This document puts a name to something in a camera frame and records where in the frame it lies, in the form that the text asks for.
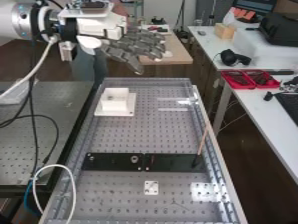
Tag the screen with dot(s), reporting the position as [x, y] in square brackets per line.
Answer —
[255, 5]

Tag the wooden desk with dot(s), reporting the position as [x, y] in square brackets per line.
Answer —
[178, 55]

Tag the black keyboard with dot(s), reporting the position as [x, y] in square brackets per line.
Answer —
[289, 106]

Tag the small white square plate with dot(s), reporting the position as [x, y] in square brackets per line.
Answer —
[151, 187]

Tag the black plate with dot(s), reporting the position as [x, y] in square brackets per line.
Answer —
[111, 162]

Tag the clear box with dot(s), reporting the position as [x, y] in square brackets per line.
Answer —
[214, 160]

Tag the small cardboard box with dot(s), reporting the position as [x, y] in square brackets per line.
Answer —
[224, 31]

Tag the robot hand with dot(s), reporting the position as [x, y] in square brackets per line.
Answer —
[114, 31]

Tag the black bag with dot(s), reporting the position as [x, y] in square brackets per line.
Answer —
[280, 30]

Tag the thin stick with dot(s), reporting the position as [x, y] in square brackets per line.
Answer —
[202, 143]

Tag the red tray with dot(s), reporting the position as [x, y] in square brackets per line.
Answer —
[264, 78]
[238, 80]

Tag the black mouse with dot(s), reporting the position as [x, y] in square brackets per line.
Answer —
[269, 96]

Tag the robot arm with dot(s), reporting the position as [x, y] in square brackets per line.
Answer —
[22, 18]

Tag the small white box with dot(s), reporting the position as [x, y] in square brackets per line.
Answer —
[115, 101]

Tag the white desk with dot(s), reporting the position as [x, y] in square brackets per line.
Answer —
[267, 56]
[267, 126]

